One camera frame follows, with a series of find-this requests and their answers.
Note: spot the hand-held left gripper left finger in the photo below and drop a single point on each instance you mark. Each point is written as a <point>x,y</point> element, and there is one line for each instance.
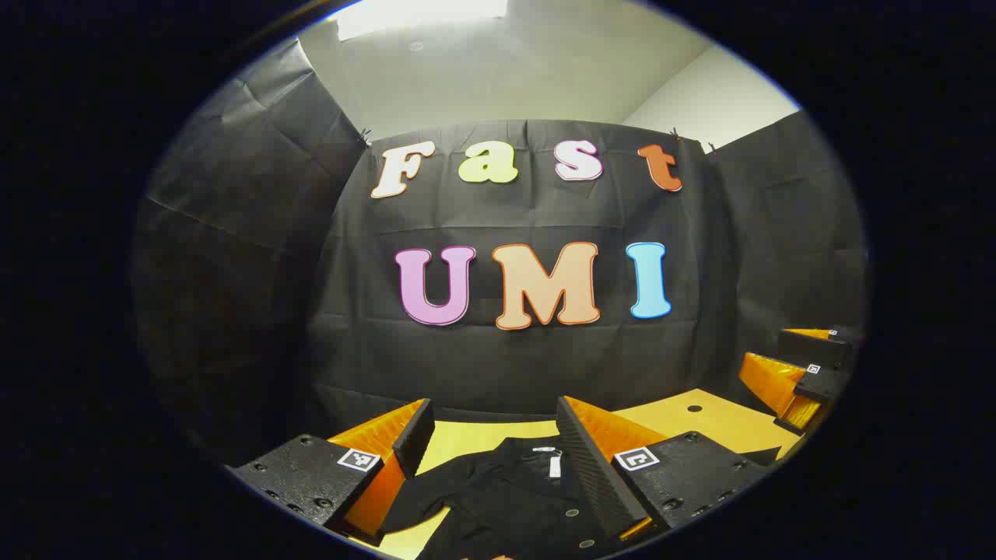
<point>416,435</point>

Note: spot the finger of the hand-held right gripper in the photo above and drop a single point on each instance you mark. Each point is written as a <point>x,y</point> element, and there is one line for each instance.
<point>813,350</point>
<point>821,383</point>

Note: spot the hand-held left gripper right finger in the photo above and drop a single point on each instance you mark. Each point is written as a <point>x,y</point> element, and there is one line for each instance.
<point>591,467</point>

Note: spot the black buttoned garment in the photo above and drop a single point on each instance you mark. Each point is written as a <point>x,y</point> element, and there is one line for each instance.
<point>513,498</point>

